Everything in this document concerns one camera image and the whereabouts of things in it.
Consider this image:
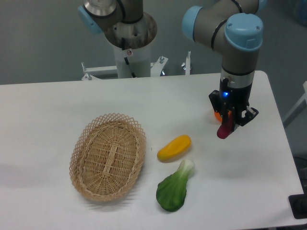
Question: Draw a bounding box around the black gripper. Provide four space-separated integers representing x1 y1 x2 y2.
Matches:
209 79 259 132

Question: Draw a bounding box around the purple red sweet potato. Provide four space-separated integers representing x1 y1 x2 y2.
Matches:
217 115 234 139

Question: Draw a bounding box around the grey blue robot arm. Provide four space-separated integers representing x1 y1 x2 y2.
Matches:
78 0 266 139

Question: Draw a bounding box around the orange round fruit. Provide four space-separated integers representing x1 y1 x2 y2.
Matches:
214 111 232 123

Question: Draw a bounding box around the yellow mango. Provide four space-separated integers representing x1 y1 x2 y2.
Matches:
157 135 192 161

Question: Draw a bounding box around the white furniture leg right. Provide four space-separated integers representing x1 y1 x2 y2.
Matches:
282 81 307 128

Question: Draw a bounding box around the green bok choy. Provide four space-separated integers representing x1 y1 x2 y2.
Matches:
156 160 195 212

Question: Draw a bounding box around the black device at edge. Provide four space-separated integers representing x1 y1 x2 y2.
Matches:
288 194 307 219

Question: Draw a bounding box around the woven wicker basket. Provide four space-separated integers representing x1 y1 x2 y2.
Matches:
69 114 146 202

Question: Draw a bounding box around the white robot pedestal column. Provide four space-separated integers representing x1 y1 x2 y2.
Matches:
103 13 158 79

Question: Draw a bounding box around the black cable on pedestal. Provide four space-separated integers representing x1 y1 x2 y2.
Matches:
121 37 137 79

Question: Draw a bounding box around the white metal base frame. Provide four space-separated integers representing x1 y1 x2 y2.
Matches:
81 51 192 81

